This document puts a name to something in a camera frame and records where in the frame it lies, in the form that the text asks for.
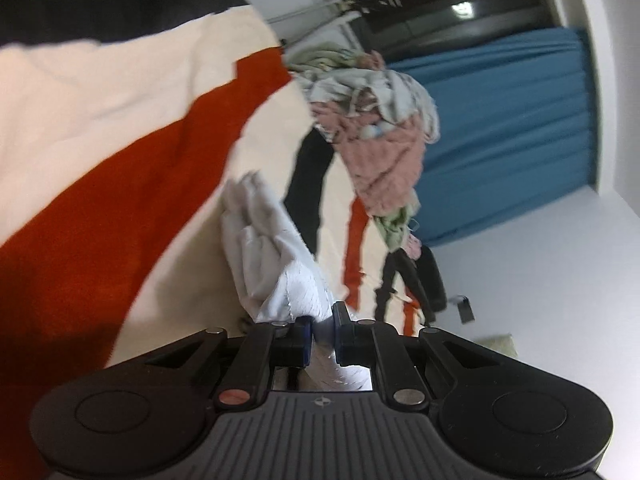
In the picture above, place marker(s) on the striped red cream black blanket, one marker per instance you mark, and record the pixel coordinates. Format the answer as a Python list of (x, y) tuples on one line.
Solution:
[(121, 122)]

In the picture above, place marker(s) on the pink fluffy blanket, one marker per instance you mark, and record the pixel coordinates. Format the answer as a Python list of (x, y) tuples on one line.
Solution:
[(384, 169)]

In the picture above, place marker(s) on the white t-shirt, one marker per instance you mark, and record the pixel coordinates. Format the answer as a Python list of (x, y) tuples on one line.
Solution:
[(276, 277)]

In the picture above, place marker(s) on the blue curtain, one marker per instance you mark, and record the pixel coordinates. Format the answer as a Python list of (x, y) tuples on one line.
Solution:
[(518, 130)]

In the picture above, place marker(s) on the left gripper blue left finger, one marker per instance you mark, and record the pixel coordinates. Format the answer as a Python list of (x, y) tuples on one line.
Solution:
[(265, 348)]

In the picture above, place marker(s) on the metal tripod stand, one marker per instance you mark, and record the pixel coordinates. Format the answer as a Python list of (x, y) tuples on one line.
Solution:
[(340, 13)]

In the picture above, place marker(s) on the dark window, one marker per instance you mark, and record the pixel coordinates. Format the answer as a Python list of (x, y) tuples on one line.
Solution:
[(400, 29)]

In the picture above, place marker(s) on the light green garment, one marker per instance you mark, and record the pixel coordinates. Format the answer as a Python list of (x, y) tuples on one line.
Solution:
[(396, 229)]

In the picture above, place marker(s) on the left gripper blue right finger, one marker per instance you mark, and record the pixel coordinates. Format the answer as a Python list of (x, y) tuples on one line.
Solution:
[(385, 353)]

